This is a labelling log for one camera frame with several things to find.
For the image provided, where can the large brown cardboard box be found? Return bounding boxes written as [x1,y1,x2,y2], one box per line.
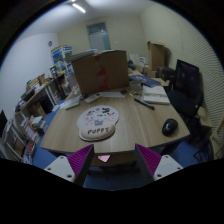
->
[72,50,129,94]

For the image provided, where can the wooden side desk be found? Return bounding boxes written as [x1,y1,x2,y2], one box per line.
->
[14,72,64,116]

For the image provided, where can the tall cardboard box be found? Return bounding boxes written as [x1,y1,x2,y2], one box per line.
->
[147,41,165,71]

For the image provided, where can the white open notebook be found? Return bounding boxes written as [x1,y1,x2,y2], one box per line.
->
[143,86,170,104]

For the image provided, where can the puppy print mouse pad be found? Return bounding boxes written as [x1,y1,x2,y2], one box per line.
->
[77,105,119,141]

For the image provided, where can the white low shelf unit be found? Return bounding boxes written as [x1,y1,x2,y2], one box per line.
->
[0,118,40,165]

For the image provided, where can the colourful printed box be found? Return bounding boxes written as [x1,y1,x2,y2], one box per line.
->
[51,45,72,72]

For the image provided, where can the grey door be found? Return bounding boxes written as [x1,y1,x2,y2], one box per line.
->
[87,22,111,51]

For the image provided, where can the black office chair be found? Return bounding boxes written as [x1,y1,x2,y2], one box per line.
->
[166,79,205,134]

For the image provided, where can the black computer mouse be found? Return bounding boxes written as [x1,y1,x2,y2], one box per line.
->
[162,119,178,136]

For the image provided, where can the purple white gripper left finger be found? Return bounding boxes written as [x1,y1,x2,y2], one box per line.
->
[45,144,94,186]

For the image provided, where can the pink sticky note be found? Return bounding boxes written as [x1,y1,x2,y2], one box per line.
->
[97,155,110,163]

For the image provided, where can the white keyboard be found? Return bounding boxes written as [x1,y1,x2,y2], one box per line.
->
[60,97,79,109]

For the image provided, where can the ceiling light strip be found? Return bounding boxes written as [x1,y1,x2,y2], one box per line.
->
[72,3,86,13]

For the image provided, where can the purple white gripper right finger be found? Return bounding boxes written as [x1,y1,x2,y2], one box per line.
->
[134,144,182,183]

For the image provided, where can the black computer monitor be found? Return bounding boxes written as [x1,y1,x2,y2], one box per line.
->
[175,60,200,99]

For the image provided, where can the black pen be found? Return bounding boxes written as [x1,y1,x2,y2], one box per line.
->
[134,98,155,110]

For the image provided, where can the blue book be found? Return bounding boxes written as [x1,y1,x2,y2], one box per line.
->
[129,75,160,87]

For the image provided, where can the white remote control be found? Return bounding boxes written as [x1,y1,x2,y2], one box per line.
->
[85,93,102,104]

